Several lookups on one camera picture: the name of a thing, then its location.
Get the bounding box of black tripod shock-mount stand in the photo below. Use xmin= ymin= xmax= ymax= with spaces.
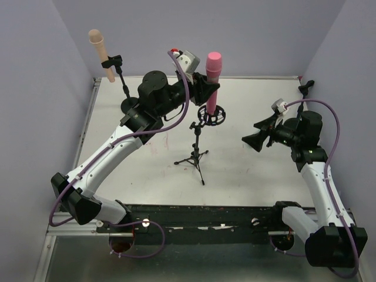
xmin=173 ymin=103 xmax=227 ymax=186

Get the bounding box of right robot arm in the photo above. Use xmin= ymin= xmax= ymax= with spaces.
xmin=242 ymin=110 xmax=368 ymax=268

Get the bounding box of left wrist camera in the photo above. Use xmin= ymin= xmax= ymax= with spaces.
xmin=171 ymin=48 xmax=200 ymax=75

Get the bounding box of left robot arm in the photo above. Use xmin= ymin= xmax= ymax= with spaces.
xmin=51 ymin=70 xmax=220 ymax=225

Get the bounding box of pink microphone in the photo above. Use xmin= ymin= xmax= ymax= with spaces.
xmin=206 ymin=52 xmax=222 ymax=115

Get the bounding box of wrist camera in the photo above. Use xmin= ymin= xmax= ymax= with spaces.
xmin=171 ymin=48 xmax=200 ymax=75
xmin=271 ymin=99 xmax=288 ymax=116

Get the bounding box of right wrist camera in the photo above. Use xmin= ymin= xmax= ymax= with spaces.
xmin=271 ymin=99 xmax=288 ymax=116

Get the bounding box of black round-base clip stand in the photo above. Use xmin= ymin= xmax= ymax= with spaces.
xmin=101 ymin=55 xmax=139 ymax=114

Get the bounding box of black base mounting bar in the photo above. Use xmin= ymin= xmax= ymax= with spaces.
xmin=96 ymin=205 xmax=289 ymax=245

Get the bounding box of beige microphone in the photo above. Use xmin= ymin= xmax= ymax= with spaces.
xmin=88 ymin=29 xmax=115 ymax=83

